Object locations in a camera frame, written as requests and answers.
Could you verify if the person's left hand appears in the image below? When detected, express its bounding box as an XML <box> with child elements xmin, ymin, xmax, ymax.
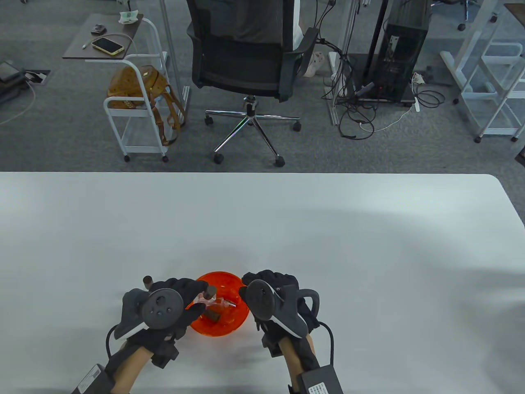
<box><xmin>106</xmin><ymin>278</ymin><xmax>209</xmax><ymax>369</ymax></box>

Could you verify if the person's right hand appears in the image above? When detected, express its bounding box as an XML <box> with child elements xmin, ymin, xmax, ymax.
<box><xmin>239</xmin><ymin>270</ymin><xmax>321</xmax><ymax>358</ymax></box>

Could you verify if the person's right forearm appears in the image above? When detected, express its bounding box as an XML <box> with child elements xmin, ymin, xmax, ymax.
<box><xmin>279</xmin><ymin>339</ymin><xmax>321</xmax><ymax>386</ymax></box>

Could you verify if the person's left forearm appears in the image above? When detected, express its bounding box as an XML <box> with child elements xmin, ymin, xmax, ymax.
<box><xmin>105</xmin><ymin>346</ymin><xmax>150</xmax><ymax>394</ymax></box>

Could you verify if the black left forearm sensor pack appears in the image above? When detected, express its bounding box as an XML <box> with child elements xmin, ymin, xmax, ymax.
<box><xmin>72</xmin><ymin>363</ymin><xmax>116</xmax><ymax>394</ymax></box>

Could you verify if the black right forearm sensor pack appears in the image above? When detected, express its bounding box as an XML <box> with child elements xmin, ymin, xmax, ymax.
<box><xmin>296</xmin><ymin>364</ymin><xmax>344</xmax><ymax>394</ymax></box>

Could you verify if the dark grey left hand controller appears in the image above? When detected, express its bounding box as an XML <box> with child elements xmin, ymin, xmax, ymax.
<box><xmin>114</xmin><ymin>287</ymin><xmax>184</xmax><ymax>340</ymax></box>

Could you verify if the dark grey hand controller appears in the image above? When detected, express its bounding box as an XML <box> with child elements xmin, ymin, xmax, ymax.
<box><xmin>114</xmin><ymin>287</ymin><xmax>184</xmax><ymax>340</ymax></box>
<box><xmin>239</xmin><ymin>279</ymin><xmax>320</xmax><ymax>339</ymax></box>

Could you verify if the dark grey right hand controller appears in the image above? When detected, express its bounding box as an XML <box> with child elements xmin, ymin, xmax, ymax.
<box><xmin>239</xmin><ymin>279</ymin><xmax>320</xmax><ymax>339</ymax></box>

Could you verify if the orange translucent plastic bowl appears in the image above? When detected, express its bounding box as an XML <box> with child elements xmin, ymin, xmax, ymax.
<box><xmin>185</xmin><ymin>271</ymin><xmax>250</xmax><ymax>337</ymax></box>

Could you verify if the brown leather backpack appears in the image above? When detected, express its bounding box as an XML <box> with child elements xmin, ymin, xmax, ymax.
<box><xmin>107</xmin><ymin>65</ymin><xmax>187</xmax><ymax>147</ymax></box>

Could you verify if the black mesh office chair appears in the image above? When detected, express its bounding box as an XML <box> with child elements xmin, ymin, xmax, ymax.
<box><xmin>185</xmin><ymin>0</ymin><xmax>320</xmax><ymax>167</ymax></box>

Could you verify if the white power strip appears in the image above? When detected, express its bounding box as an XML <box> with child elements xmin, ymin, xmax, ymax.
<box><xmin>411</xmin><ymin>73</ymin><xmax>422</xmax><ymax>112</ymax></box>

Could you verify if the silver desk leg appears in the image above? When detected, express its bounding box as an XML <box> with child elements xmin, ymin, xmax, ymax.
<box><xmin>160</xmin><ymin>0</ymin><xmax>192</xmax><ymax>117</ymax></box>

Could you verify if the smartphone in yellow case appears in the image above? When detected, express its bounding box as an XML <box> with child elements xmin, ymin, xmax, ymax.
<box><xmin>91</xmin><ymin>36</ymin><xmax>125</xmax><ymax>56</ymax></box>

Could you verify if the black floor socket box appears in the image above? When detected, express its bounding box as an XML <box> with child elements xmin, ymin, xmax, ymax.
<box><xmin>21</xmin><ymin>69</ymin><xmax>52</xmax><ymax>86</ymax></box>

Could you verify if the white cart with brown top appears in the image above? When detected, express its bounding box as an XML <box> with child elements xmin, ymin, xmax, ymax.
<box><xmin>62</xmin><ymin>13</ymin><xmax>171</xmax><ymax>163</ymax></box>

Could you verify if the black computer tower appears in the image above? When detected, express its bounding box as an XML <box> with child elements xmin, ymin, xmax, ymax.
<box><xmin>377</xmin><ymin>0</ymin><xmax>431</xmax><ymax>100</ymax></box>

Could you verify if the black chair wheel base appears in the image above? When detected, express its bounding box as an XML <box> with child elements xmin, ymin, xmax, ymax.
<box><xmin>431</xmin><ymin>0</ymin><xmax>499</xmax><ymax>32</ymax></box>

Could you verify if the brown tabletop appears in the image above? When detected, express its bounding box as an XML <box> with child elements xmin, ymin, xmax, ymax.
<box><xmin>503</xmin><ymin>3</ymin><xmax>525</xmax><ymax>46</ymax></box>

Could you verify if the black right glove cable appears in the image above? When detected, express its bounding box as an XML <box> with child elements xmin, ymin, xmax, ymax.
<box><xmin>318</xmin><ymin>321</ymin><xmax>335</xmax><ymax>366</ymax></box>

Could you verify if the black glove cable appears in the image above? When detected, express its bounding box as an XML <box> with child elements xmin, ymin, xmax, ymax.
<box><xmin>105</xmin><ymin>324</ymin><xmax>119</xmax><ymax>357</ymax></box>
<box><xmin>318</xmin><ymin>321</ymin><xmax>335</xmax><ymax>366</ymax></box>

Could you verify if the black left glove cable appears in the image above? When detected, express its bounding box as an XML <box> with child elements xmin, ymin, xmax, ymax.
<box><xmin>105</xmin><ymin>324</ymin><xmax>119</xmax><ymax>357</ymax></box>

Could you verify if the white desk leg frame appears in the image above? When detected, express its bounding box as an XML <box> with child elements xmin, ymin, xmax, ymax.
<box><xmin>324</xmin><ymin>0</ymin><xmax>361</xmax><ymax>126</ymax></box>

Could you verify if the tangle of black cables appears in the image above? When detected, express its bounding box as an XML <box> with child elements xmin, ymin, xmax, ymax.
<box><xmin>314</xmin><ymin>0</ymin><xmax>446</xmax><ymax>141</ymax></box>

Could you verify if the thin white cable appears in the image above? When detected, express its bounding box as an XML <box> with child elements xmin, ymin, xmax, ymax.
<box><xmin>360</xmin><ymin>105</ymin><xmax>415</xmax><ymax>133</ymax></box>

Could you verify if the white floor cable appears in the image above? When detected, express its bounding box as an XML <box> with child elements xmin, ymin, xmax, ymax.
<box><xmin>0</xmin><ymin>80</ymin><xmax>37</xmax><ymax>126</ymax></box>

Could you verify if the white wire rolling cart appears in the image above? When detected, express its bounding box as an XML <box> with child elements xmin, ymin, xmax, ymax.
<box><xmin>453</xmin><ymin>41</ymin><xmax>525</xmax><ymax>144</ymax></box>

